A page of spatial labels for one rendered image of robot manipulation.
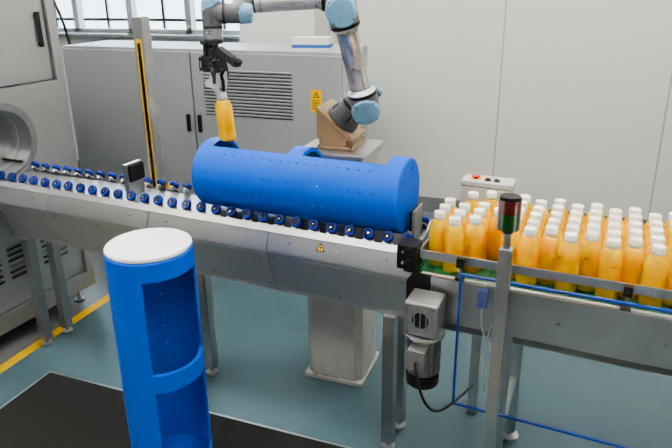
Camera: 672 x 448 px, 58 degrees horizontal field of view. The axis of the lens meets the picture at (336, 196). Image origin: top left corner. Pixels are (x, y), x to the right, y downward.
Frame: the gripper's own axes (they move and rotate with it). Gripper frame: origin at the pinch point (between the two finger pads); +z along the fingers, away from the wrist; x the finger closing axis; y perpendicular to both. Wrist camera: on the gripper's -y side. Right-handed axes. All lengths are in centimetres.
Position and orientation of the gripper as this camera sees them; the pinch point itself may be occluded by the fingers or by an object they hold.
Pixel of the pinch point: (221, 92)
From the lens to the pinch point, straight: 247.8
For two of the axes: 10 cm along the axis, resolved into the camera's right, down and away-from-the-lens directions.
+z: 0.1, 9.5, 3.1
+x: -4.1, 2.9, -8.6
